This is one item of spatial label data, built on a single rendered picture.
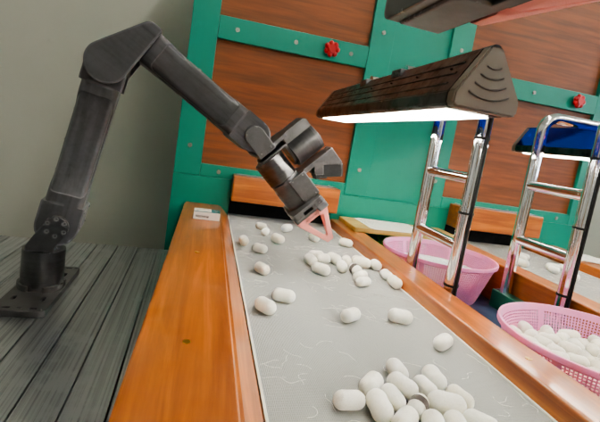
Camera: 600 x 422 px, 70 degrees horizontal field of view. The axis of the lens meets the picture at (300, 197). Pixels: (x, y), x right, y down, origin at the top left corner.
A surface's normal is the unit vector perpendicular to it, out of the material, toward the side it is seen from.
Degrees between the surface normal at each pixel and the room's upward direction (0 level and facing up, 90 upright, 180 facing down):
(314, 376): 0
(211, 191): 90
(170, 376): 0
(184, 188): 90
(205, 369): 0
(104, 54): 90
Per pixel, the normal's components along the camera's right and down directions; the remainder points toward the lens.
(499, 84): 0.20, 0.16
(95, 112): 0.31, 0.33
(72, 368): 0.15, -0.98
